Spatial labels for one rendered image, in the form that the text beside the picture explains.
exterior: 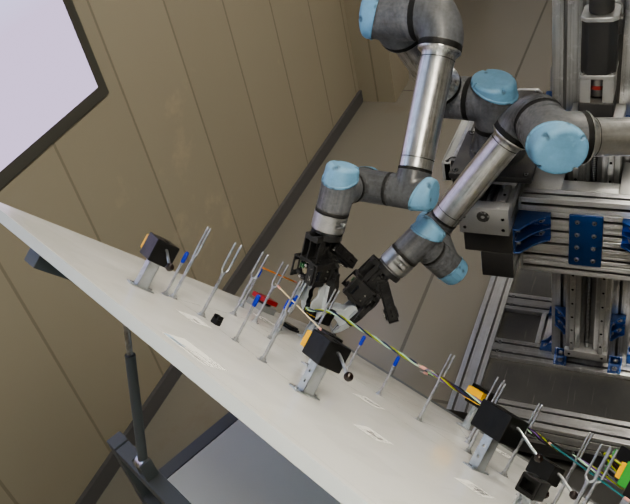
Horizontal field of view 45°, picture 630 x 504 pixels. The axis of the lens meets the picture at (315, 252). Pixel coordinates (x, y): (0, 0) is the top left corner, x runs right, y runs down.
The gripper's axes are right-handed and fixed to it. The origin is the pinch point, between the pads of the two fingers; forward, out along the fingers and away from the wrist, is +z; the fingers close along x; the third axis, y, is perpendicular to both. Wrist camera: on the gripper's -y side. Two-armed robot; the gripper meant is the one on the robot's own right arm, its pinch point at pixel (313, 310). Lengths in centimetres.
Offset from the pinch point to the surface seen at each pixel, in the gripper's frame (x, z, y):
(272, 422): 50, -24, 71
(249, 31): -170, -38, -132
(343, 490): 62, -25, 74
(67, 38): -133, -33, -14
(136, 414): -10.2, 21.8, 38.4
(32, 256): -15, -16, 63
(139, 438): -9.8, 28.2, 36.9
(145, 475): -8, 38, 35
